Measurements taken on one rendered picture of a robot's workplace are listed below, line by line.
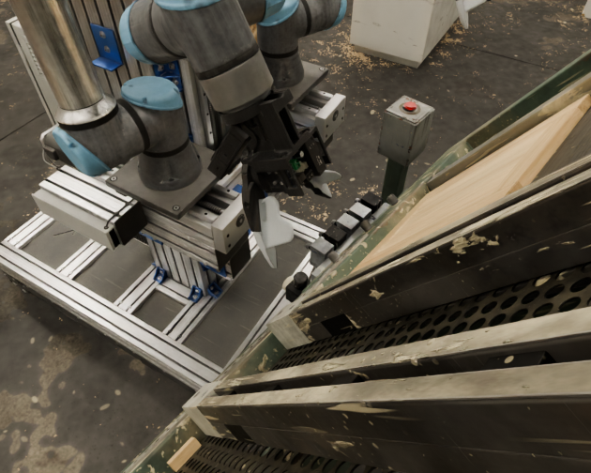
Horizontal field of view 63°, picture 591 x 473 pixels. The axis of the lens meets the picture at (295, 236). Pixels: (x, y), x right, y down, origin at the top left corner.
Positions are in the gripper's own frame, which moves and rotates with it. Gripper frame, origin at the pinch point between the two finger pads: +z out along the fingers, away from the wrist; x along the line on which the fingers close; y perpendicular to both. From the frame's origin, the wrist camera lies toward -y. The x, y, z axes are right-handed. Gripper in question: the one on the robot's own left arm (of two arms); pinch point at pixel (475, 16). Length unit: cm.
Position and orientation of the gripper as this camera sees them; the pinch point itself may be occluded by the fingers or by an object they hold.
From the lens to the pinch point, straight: 117.4
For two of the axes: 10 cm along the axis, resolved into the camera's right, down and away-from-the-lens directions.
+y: 7.5, 0.5, -6.6
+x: 5.3, -6.4, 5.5
